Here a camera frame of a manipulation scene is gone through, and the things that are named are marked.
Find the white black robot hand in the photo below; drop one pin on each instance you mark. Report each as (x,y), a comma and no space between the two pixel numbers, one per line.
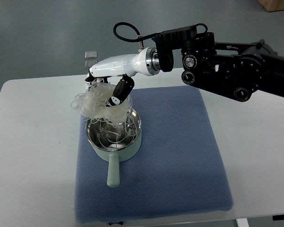
(124,66)

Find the white vermicelli bundle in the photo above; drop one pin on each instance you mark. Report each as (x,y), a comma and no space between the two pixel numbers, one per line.
(92,104)

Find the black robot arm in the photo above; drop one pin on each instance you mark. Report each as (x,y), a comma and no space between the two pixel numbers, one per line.
(230,70)

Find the mint green steel pot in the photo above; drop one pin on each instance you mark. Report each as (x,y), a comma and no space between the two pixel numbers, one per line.
(115,156)

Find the upper floor plate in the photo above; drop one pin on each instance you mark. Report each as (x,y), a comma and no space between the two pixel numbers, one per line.
(90,54)

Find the blue quilted mat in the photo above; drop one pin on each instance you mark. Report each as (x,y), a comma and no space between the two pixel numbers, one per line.
(178,169)

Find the brown cardboard box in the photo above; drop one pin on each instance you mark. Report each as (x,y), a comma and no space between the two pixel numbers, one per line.
(272,5)

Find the white table leg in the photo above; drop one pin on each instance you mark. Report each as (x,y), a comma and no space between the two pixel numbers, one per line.
(242,222)

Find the black table control panel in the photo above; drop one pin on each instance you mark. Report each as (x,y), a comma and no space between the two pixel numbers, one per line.
(278,217)

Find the wire steaming rack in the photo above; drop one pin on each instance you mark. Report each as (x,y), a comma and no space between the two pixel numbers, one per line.
(116,136)

